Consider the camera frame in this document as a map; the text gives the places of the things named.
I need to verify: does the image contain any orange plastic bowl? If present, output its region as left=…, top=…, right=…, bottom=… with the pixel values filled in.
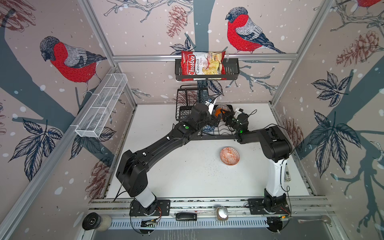
left=215, top=108, right=223, bottom=120

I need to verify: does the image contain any red white patterned bowl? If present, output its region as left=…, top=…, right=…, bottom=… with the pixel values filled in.
left=220, top=147, right=240, bottom=166

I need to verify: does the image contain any black wire dish rack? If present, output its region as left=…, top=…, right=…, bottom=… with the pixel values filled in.
left=176, top=85, right=235, bottom=140

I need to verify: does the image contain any dark blue patterned bowl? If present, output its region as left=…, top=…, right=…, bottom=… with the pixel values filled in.
left=203, top=126, right=215, bottom=135

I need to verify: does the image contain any white brown patterned bowl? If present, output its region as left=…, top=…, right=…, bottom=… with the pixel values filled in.
left=216, top=105, right=230, bottom=111

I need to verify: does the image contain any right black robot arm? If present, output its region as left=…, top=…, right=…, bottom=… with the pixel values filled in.
left=222, top=109, right=293, bottom=214

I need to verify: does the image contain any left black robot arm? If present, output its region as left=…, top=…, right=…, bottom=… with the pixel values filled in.
left=116, top=100, right=216, bottom=215

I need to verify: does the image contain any red cassava chips bag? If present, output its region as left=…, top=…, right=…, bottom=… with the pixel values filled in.
left=181, top=51, right=226, bottom=77

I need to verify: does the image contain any silver round button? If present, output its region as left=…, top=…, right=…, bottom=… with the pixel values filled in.
left=216, top=207, right=229, bottom=221

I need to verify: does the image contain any small black box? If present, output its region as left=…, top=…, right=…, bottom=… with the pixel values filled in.
left=176, top=212, right=198, bottom=221

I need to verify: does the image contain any metal spoon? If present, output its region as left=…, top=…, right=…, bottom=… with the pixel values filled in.
left=298, top=215, right=332, bottom=226

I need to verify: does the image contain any black round knob device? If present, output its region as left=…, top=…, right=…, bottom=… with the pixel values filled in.
left=82, top=212, right=112, bottom=232

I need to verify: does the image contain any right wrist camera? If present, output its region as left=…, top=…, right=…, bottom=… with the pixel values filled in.
left=235, top=108, right=244, bottom=116

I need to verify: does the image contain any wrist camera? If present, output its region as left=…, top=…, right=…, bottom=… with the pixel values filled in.
left=205, top=96, right=217, bottom=114
left=235, top=108, right=244, bottom=116

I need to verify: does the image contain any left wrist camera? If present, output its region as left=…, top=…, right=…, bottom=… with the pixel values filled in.
left=205, top=96, right=217, bottom=114

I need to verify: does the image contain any black wall shelf basket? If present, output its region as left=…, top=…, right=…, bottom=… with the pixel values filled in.
left=175, top=59, right=240, bottom=82

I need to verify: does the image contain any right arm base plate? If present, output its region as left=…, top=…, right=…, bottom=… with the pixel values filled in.
left=247, top=198, right=291, bottom=215

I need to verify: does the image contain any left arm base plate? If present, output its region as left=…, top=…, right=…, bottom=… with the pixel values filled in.
left=130, top=200, right=171, bottom=217

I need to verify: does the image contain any white wire wall basket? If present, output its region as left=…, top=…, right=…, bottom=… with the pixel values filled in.
left=75, top=74, right=128, bottom=138

